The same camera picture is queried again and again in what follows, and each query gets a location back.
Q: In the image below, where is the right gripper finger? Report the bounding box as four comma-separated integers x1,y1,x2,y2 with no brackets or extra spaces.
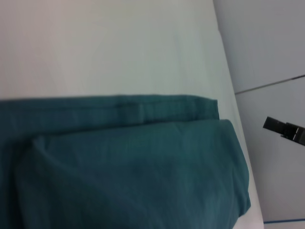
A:
262,116,305,147

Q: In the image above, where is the teal t-shirt with beige letters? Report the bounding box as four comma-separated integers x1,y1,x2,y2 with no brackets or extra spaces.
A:
0,94,252,229

